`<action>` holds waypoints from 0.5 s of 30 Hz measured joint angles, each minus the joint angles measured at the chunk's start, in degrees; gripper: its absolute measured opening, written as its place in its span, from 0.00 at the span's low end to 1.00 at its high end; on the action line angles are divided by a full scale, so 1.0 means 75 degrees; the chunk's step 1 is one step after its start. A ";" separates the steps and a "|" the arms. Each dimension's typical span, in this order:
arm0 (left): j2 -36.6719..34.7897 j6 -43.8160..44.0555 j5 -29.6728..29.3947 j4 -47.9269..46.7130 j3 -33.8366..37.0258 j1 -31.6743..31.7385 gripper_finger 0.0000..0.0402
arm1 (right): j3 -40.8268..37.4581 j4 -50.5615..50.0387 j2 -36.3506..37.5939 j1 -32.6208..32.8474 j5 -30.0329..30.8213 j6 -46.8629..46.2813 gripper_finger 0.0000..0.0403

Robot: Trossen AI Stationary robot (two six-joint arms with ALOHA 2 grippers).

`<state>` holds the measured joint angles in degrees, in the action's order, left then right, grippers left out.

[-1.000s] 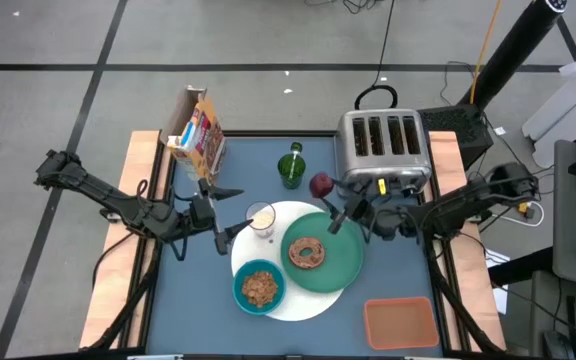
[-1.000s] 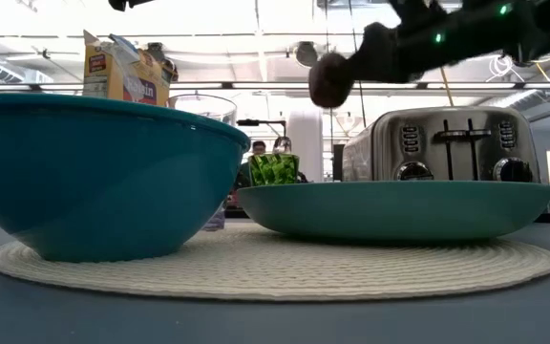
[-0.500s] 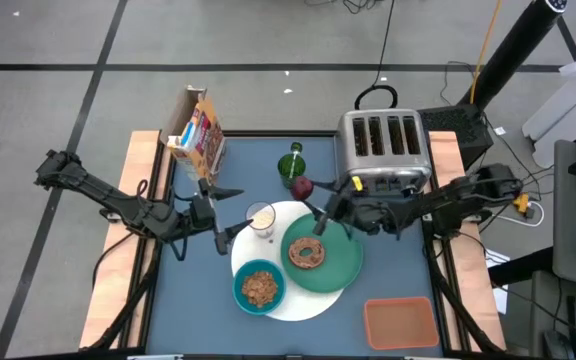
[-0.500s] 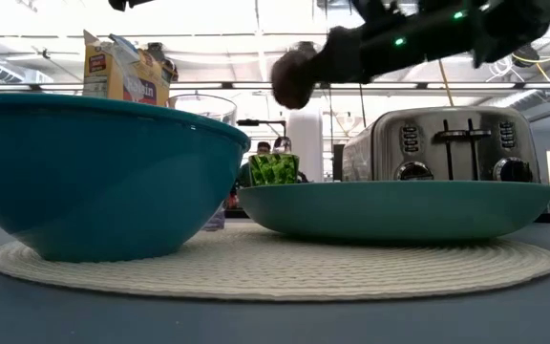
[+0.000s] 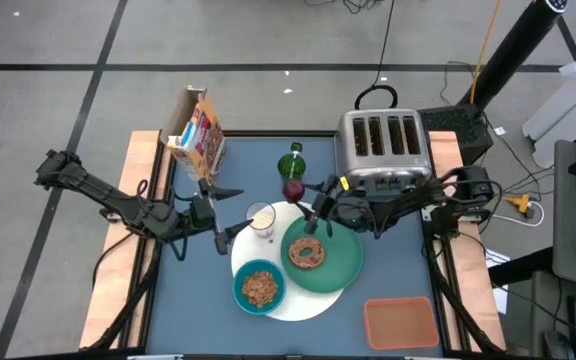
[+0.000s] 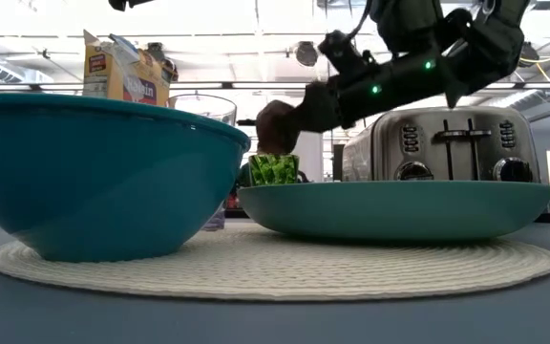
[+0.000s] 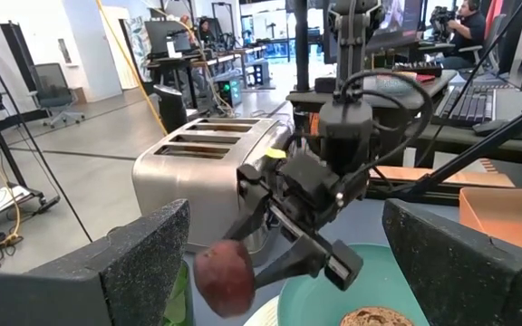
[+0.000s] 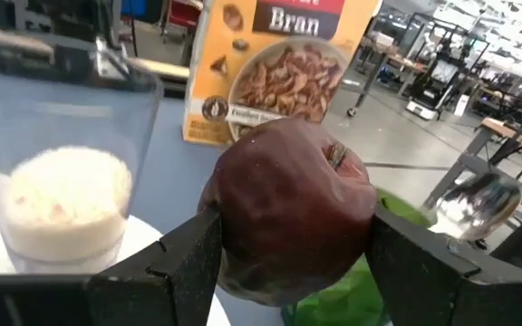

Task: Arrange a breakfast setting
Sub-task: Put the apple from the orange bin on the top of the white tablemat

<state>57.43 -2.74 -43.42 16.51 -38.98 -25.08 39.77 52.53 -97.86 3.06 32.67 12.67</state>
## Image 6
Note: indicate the raisin bran cereal box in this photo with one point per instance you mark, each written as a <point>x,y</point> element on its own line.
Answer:
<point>112,76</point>

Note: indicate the clear glass measuring cup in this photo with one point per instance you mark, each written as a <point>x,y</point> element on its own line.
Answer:
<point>208,110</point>

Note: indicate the black panel stand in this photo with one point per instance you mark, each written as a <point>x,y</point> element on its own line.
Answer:
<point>338,162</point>

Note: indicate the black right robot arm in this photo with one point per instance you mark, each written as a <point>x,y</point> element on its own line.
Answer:
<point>447,71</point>

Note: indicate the teal plastic bowl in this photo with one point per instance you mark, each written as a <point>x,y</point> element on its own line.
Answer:
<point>98,181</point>

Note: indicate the green faceted drinking glass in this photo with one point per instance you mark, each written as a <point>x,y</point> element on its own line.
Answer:
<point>272,169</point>

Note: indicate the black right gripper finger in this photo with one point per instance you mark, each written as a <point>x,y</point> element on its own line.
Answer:
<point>310,112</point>

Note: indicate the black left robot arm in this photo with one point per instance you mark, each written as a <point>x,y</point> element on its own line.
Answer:
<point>120,4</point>

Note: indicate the stainless steel toaster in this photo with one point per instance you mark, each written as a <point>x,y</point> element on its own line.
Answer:
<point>385,148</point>

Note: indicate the white woven round placemat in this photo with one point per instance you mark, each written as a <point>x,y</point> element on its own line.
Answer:
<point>275,272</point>

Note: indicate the teal green plate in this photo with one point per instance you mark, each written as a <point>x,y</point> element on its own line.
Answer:
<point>399,210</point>

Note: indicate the brown toast slice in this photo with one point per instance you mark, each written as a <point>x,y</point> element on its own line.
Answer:
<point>275,134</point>

